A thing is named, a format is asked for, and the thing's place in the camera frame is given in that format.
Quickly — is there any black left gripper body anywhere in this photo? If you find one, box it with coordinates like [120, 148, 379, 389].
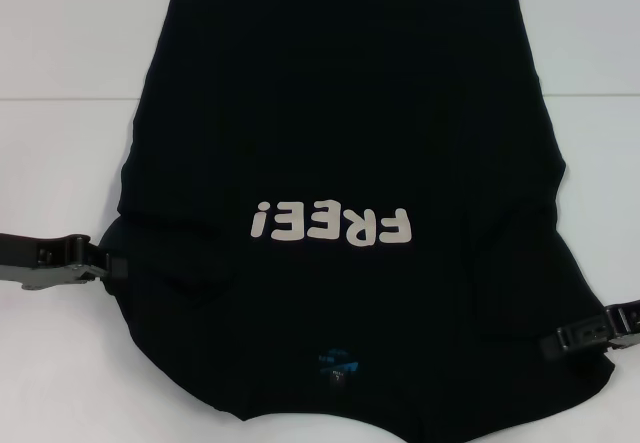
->
[0, 231, 84, 293]

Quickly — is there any black shirt with FREE print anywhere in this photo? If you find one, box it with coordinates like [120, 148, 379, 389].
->
[97, 0, 620, 443]

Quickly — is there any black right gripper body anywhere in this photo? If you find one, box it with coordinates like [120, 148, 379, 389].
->
[606, 299, 640, 353]

